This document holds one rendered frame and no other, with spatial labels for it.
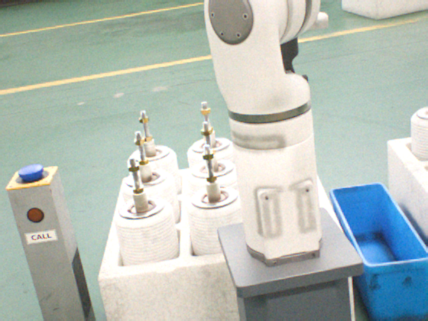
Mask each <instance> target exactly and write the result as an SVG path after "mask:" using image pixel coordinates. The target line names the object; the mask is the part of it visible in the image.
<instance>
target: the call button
mask: <svg viewBox="0 0 428 321"><path fill-rule="evenodd" d="M43 172H44V169H43V166H42V165H40V164H30V165H27V166H24V167H22V168H21V169H20V170H19V171H18V176H19V177H20V178H23V180H26V181H29V180H35V179H37V178H39V177H41V176H42V173H43Z"/></svg>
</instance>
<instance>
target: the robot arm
mask: <svg viewBox="0 0 428 321"><path fill-rule="evenodd" d="M319 6H320V0H204V16H205V22H206V30H207V34H208V38H209V49H210V52H211V56H212V62H213V66H214V70H215V74H216V82H217V85H218V87H219V91H220V92H221V94H222V97H223V99H224V100H225V103H226V105H227V108H228V112H229V126H230V132H231V136H232V147H233V152H234V158H235V172H236V177H237V183H238V192H239V197H240V203H241V208H242V222H243V227H244V232H245V242H246V247H247V250H248V252H249V254H250V256H252V257H255V258H256V259H258V260H260V261H263V262H264V263H265V264H266V265H267V266H268V267H273V266H277V265H284V264H290V263H294V262H298V261H304V260H307V259H314V258H319V250H320V248H321V247H322V246H323V232H322V223H321V215H320V208H319V192H318V184H317V176H316V152H315V144H314V136H313V118H312V110H311V101H310V86H309V84H308V76H307V75H305V74H304V75H302V76H298V75H297V74H295V70H294V68H293V64H292V61H293V59H294V58H295V57H297V55H298V52H299V44H298V37H299V36H300V35H301V34H302V33H304V32H305V31H309V30H319V29H325V28H328V27H329V20H328V15H327V14H326V13H320V12H319Z"/></svg>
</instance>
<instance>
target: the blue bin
mask: <svg viewBox="0 0 428 321"><path fill-rule="evenodd" d="M329 197H330V199H331V203H332V210H333V212H334V213H335V215H336V218H337V219H338V221H339V224H340V227H341V229H342V231H343V233H344V234H345V236H346V237H347V239H348V240H349V241H350V243H351V244H352V246H353V247H354V248H355V250H356V251H357V253H358V255H360V256H361V258H362V259H363V264H364V273H363V274H361V275H358V276H354V277H352V280H353V283H354V285H355V287H356V289H357V291H358V293H359V296H360V297H361V299H362V304H363V306H364V308H365V310H366V313H367V314H368V318H369V319H370V321H421V320H425V319H426V318H427V317H428V248H427V247H426V246H425V244H424V242H423V240H422V239H421V238H420V237H419V235H418V234H417V232H416V231H415V230H414V227H413V226H412V225H411V223H410V222H409V221H408V219H407V217H406V216H405V214H404V213H403V211H402V210H401V208H400V207H399V206H398V205H397V203H396V202H395V199H394V198H393V196H392V195H391V194H390V192H389V191H388V190H387V187H386V186H385V185H384V184H383V183H369V184H359V185H353V186H344V187H339V188H334V189H331V190H330V191H329Z"/></svg>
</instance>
